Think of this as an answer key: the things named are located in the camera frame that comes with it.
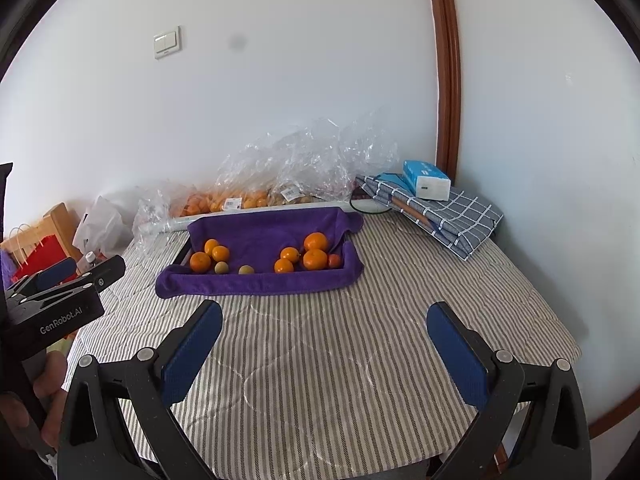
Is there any black cord loop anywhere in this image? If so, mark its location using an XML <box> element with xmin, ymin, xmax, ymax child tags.
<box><xmin>349</xmin><ymin>195</ymin><xmax>388</xmax><ymax>217</ymax></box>

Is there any clear crinkled plastic bag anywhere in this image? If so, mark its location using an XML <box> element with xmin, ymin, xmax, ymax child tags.
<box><xmin>272</xmin><ymin>110</ymin><xmax>401</xmax><ymax>206</ymax></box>

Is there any white plastic bag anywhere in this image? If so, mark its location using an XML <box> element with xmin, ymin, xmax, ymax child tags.
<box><xmin>72</xmin><ymin>195</ymin><xmax>133</xmax><ymax>261</ymax></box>

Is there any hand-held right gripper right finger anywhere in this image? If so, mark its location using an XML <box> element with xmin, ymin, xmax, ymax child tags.
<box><xmin>426</xmin><ymin>301</ymin><xmax>593</xmax><ymax>480</ymax></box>

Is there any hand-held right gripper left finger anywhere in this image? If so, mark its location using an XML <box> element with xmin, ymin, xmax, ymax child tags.
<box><xmin>56</xmin><ymin>300</ymin><xmax>224</xmax><ymax>480</ymax></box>

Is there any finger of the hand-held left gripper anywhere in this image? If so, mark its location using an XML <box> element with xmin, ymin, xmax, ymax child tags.
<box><xmin>5</xmin><ymin>258</ymin><xmax>77</xmax><ymax>295</ymax></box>
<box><xmin>75</xmin><ymin>255</ymin><xmax>126</xmax><ymax>292</ymax></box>

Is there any light wooden furniture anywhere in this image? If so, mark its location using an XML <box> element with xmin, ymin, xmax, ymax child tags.
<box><xmin>0</xmin><ymin>202</ymin><xmax>83</xmax><ymax>261</ymax></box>

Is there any person's left hand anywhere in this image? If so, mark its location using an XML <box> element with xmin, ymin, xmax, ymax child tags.
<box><xmin>32</xmin><ymin>352</ymin><xmax>68</xmax><ymax>453</ymax></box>

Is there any clear plastic bag of oranges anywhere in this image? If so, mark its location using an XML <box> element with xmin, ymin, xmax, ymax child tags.
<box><xmin>135</xmin><ymin>152</ymin><xmax>281</xmax><ymax>231</ymax></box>

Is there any grey striped blanket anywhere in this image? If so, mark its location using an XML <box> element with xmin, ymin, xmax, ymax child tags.
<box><xmin>65</xmin><ymin>210</ymin><xmax>583</xmax><ymax>480</ymax></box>

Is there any purple towel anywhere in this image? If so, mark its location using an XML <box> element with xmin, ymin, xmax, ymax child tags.
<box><xmin>155</xmin><ymin>207</ymin><xmax>365</xmax><ymax>300</ymax></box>

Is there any blue tissue pack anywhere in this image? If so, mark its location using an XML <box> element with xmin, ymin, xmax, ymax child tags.
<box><xmin>402</xmin><ymin>160</ymin><xmax>453</xmax><ymax>202</ymax></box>

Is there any white wall light switch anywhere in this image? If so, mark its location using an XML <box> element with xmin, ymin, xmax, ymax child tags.
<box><xmin>152</xmin><ymin>26</ymin><xmax>182</xmax><ymax>60</ymax></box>

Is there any red paper bag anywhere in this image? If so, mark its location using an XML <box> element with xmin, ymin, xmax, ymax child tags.
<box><xmin>10</xmin><ymin>234</ymin><xmax>76</xmax><ymax>283</ymax></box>

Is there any brown wooden door frame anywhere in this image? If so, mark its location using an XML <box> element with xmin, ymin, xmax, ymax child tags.
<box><xmin>422</xmin><ymin>0</ymin><xmax>462</xmax><ymax>183</ymax></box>

